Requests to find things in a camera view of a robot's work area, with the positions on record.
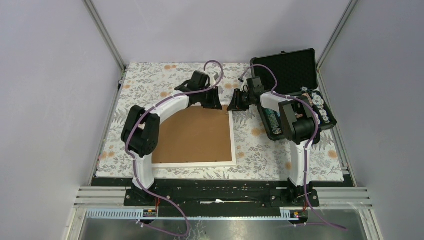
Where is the white picture frame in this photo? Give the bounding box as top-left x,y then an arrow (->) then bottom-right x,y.
152,102 -> 237,169

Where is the grey slotted cable duct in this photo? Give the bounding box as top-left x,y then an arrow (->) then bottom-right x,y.
86,208 -> 300,222

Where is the black poker chip case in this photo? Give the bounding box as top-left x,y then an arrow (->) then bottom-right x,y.
249,48 -> 338,141

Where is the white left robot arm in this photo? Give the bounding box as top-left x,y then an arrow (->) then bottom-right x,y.
120,70 -> 224,206

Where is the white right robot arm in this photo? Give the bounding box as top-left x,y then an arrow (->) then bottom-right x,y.
227,77 -> 319,206

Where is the aluminium front rail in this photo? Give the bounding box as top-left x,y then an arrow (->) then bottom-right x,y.
73,186 -> 374,221

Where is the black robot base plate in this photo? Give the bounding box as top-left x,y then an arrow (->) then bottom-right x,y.
91,177 -> 355,218

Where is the floral patterned table mat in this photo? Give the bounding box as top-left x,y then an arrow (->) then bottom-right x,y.
96,62 -> 345,182

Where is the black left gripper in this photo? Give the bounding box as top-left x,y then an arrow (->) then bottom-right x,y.
199,86 -> 224,111

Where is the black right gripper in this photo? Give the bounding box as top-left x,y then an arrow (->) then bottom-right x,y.
226,89 -> 253,113

